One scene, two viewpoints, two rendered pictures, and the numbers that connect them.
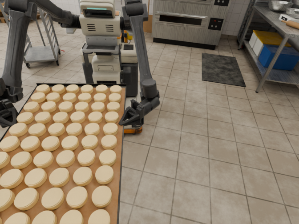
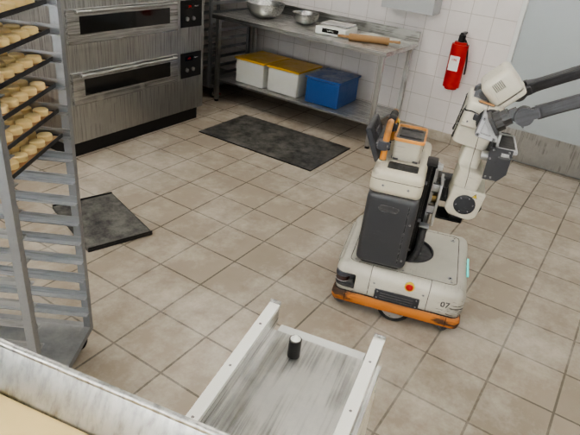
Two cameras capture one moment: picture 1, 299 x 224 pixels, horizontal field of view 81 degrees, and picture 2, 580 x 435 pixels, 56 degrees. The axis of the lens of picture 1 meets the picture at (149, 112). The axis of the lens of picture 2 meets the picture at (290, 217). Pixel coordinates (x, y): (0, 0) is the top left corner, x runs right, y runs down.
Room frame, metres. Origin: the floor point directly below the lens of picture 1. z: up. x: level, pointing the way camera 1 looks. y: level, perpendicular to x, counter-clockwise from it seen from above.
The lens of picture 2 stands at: (1.30, 3.06, 1.82)
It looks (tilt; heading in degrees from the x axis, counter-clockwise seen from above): 29 degrees down; 290
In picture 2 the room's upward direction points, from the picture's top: 6 degrees clockwise
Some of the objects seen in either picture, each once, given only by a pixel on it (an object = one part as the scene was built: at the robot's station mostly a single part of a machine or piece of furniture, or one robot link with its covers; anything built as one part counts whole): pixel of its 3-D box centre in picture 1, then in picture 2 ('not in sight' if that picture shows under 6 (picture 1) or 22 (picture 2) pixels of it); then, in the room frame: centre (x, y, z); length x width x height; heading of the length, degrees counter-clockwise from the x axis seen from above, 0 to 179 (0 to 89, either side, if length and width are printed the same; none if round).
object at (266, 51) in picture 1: (277, 57); (331, 88); (2.87, -2.05, 0.36); 0.46 x 0.38 x 0.26; 81
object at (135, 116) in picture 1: (128, 120); not in sight; (0.49, 0.08, 0.98); 0.09 x 0.07 x 0.07; 141
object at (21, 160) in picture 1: (21, 160); not in sight; (0.28, 0.37, 0.99); 0.05 x 0.05 x 0.02
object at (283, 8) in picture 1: (278, 6); (265, 9); (3.71, -2.18, 0.95); 0.39 x 0.39 x 0.14
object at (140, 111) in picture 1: (128, 116); not in sight; (0.49, 0.08, 1.00); 0.09 x 0.07 x 0.07; 141
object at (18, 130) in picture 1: (18, 129); not in sight; (0.39, 0.44, 1.00); 0.05 x 0.05 x 0.02
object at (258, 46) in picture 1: (269, 47); (293, 78); (3.31, -2.13, 0.36); 0.46 x 0.38 x 0.26; 80
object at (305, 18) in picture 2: (294, 13); (305, 18); (3.29, -2.23, 0.93); 0.27 x 0.27 x 0.10
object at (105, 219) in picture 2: not in sight; (101, 219); (3.43, 0.68, 0.02); 0.60 x 0.40 x 0.03; 152
